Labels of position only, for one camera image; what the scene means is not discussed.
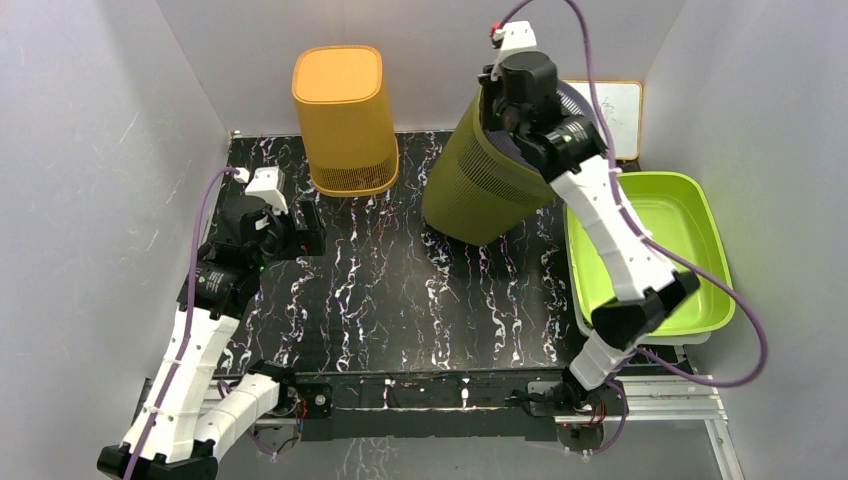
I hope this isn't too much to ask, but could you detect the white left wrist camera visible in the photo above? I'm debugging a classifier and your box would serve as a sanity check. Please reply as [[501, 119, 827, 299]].
[[234, 166, 289, 215]]

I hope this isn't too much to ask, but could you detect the grey mesh bin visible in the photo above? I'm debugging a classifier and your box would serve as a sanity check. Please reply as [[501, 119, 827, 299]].
[[480, 82, 607, 181]]

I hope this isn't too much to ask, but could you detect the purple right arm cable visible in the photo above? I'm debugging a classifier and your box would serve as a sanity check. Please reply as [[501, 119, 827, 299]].
[[496, 0, 770, 457]]

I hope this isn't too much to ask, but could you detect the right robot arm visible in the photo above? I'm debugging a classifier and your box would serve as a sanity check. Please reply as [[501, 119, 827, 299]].
[[479, 51, 700, 414]]

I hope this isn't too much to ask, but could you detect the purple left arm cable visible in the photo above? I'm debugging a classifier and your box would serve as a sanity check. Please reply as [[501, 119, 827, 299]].
[[122, 167, 241, 480]]

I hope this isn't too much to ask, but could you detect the small whiteboard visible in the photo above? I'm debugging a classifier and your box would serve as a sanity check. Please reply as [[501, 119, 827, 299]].
[[595, 81, 643, 161]]

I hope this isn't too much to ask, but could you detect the olive green mesh bin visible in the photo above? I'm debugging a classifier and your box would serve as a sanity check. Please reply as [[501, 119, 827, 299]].
[[422, 93, 555, 246]]

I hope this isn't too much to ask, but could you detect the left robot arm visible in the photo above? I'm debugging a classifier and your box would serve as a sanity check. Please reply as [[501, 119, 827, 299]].
[[97, 195, 326, 479]]

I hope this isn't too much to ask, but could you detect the lime green plastic tub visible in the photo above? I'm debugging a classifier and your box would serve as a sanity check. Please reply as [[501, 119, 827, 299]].
[[566, 171, 736, 338]]

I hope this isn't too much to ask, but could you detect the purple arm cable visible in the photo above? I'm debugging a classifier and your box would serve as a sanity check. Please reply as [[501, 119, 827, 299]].
[[496, 0, 770, 457], [122, 167, 241, 480]]

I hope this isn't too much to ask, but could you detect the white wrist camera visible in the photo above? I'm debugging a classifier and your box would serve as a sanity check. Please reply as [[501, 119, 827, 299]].
[[234, 166, 289, 215], [490, 21, 537, 80]]

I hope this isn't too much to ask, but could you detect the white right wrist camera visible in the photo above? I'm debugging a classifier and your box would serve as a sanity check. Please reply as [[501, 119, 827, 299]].
[[490, 21, 537, 80]]

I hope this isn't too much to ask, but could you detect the orange mesh bin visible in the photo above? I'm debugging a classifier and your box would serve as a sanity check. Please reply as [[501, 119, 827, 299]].
[[291, 45, 399, 197]]

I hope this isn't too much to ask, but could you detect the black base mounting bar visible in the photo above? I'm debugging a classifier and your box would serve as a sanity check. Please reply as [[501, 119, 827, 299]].
[[297, 369, 623, 443]]

